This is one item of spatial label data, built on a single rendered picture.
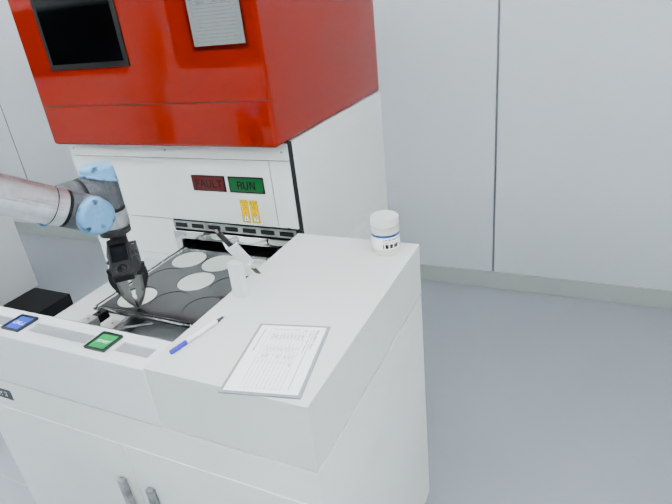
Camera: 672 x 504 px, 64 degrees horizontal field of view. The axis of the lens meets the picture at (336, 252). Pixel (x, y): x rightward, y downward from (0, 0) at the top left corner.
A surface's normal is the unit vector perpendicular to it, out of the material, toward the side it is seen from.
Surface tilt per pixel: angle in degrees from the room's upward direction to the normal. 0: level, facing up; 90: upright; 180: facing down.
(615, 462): 0
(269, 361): 0
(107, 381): 90
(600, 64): 90
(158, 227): 90
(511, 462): 0
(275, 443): 90
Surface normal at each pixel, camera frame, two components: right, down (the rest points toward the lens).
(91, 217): 0.76, 0.22
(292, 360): -0.11, -0.90
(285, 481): -0.41, 0.43
